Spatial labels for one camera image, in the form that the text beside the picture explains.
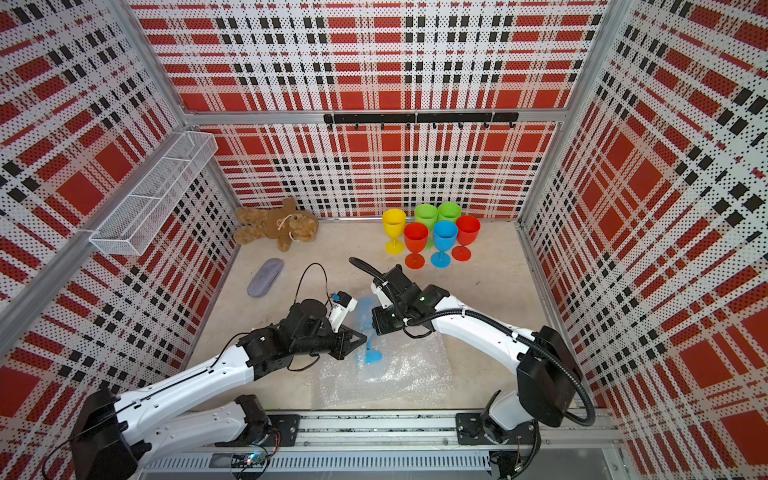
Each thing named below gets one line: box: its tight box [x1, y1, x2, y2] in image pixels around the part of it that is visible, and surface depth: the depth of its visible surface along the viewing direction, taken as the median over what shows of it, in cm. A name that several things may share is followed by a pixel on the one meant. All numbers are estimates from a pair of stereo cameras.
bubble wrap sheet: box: [318, 330, 455, 410], surface depth 80 cm
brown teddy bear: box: [233, 198, 319, 252], surface depth 113 cm
